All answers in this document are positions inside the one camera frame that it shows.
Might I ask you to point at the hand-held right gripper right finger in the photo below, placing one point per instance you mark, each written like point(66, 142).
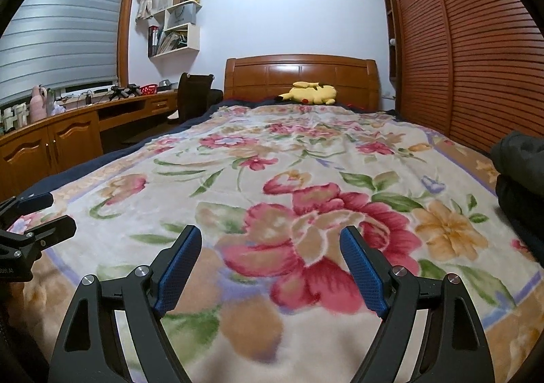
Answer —
point(365, 272)

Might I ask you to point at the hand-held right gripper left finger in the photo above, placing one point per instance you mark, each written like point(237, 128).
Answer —
point(178, 272)

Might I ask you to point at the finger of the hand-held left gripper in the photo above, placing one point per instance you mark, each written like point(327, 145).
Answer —
point(36, 201)
point(51, 234)

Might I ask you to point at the black jacket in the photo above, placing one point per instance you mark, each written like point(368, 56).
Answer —
point(522, 204)

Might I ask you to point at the wooden desk cabinet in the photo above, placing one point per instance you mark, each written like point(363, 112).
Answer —
point(29, 149)

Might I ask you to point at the row of white containers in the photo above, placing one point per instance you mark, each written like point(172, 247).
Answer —
point(17, 117)

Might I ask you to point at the pink bottle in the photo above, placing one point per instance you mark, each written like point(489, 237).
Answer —
point(39, 104)

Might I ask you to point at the black tripod gadget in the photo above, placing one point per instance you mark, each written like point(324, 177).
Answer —
point(123, 90)

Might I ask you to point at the floral blanket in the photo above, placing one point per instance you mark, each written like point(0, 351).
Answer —
point(272, 153)

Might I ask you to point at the red basket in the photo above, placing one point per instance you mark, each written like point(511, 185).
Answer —
point(148, 90)

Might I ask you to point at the grey window blind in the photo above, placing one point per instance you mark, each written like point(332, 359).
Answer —
point(63, 34)

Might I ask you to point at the grey metal bowl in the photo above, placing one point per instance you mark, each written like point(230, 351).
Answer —
point(166, 85)

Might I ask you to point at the dark brown chair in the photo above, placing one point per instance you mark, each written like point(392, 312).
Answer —
point(191, 90)

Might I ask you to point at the yellow plush toy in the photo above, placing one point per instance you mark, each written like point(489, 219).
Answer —
point(314, 93)

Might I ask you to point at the black binders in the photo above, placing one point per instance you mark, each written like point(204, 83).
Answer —
point(153, 41)

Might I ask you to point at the wooden bed headboard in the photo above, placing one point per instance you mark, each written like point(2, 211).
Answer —
point(263, 77)

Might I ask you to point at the white paper bag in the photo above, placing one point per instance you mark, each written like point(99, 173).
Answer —
point(182, 17)

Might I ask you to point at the wooden louvred wardrobe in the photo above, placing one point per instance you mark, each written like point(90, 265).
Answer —
point(467, 47)

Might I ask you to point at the wooden window frame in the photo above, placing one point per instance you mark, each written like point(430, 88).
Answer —
point(125, 34)

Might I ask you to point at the white wall shelf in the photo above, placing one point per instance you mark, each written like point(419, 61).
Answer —
point(193, 37)

